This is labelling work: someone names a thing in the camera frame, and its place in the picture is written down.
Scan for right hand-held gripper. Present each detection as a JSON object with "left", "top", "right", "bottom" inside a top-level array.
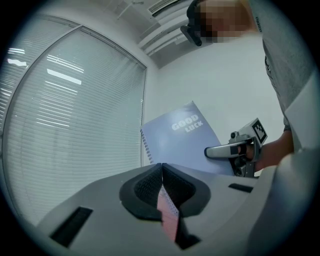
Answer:
[{"left": 204, "top": 117, "right": 269, "bottom": 179}]

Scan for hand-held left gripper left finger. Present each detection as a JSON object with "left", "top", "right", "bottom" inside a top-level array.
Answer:
[{"left": 36, "top": 162, "right": 176, "bottom": 256}]

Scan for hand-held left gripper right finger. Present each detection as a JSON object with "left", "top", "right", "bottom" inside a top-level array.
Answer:
[{"left": 162, "top": 162, "right": 261, "bottom": 256}]

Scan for blue spiral notebook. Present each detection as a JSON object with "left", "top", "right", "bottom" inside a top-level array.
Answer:
[{"left": 139, "top": 100, "right": 235, "bottom": 244}]

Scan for person's right forearm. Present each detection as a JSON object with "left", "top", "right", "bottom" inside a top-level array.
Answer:
[{"left": 254, "top": 129, "right": 296, "bottom": 173}]

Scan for person's right hand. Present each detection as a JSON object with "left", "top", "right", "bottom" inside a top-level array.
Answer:
[{"left": 242, "top": 145, "right": 254, "bottom": 163}]

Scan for white window blinds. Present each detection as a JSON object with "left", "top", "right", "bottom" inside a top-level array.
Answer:
[{"left": 0, "top": 14, "right": 148, "bottom": 227}]

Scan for person's grey t-shirt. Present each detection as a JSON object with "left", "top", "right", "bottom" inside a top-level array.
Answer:
[{"left": 246, "top": 0, "right": 316, "bottom": 126}]

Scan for white ceiling light fixture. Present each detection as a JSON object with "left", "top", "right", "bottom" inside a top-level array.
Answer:
[{"left": 137, "top": 21, "right": 192, "bottom": 58}]

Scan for person's face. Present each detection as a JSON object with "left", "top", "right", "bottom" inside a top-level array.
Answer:
[{"left": 199, "top": 0, "right": 260, "bottom": 44}]

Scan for ceiling air vent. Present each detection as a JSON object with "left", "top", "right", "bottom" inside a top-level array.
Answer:
[{"left": 147, "top": 0, "right": 181, "bottom": 18}]

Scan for black head-worn camera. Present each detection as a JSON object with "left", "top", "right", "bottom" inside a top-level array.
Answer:
[{"left": 179, "top": 0, "right": 204, "bottom": 48}]

